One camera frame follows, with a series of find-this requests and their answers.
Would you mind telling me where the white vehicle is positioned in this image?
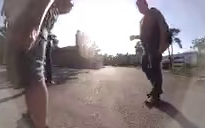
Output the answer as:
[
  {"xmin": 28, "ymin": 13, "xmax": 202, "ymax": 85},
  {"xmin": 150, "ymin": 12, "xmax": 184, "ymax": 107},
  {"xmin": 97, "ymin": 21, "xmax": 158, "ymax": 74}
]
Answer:
[{"xmin": 161, "ymin": 54, "xmax": 186, "ymax": 70}]

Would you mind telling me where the distant row of trees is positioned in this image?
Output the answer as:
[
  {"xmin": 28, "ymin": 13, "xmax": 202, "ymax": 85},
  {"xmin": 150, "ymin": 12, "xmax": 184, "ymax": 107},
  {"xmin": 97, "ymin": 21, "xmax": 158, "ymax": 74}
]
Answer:
[{"xmin": 101, "ymin": 41, "xmax": 144, "ymax": 67}]

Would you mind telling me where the low dark building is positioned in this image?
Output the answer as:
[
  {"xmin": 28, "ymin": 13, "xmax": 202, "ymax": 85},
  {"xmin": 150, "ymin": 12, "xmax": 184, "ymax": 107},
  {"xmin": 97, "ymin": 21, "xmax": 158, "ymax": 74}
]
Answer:
[{"xmin": 51, "ymin": 45, "xmax": 104, "ymax": 70}]

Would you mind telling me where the grey asphalt ground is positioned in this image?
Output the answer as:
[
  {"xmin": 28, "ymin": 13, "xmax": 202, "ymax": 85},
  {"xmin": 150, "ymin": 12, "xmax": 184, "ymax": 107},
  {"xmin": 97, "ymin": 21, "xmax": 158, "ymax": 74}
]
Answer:
[{"xmin": 0, "ymin": 64, "xmax": 205, "ymax": 128}]

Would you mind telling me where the palm tree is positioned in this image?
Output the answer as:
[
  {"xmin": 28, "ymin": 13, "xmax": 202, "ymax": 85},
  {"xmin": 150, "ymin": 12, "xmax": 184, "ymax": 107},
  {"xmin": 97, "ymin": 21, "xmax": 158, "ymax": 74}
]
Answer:
[{"xmin": 166, "ymin": 27, "xmax": 184, "ymax": 68}]

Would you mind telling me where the person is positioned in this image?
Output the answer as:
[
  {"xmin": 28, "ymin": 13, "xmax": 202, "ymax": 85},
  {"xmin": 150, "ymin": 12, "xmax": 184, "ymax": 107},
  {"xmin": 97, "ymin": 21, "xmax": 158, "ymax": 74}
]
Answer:
[
  {"xmin": 1, "ymin": 0, "xmax": 74, "ymax": 128},
  {"xmin": 129, "ymin": 0, "xmax": 174, "ymax": 105},
  {"xmin": 44, "ymin": 33, "xmax": 60, "ymax": 85}
]

